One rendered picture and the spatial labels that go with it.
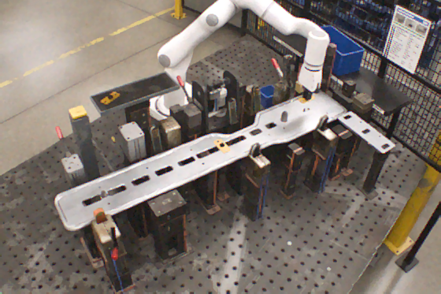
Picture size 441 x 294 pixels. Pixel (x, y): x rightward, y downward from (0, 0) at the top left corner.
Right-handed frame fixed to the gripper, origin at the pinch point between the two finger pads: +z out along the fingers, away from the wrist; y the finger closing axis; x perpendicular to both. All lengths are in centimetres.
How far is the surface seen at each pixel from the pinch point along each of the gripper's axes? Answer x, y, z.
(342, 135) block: 5.5, 20.9, 11.5
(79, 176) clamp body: -105, -12, 8
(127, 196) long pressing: -92, 5, 10
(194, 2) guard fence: 105, -281, 83
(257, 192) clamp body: -42, 21, 21
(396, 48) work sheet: 54, 6, -14
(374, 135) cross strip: 16.8, 30.5, 9.5
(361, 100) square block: 24.3, 13.4, 3.5
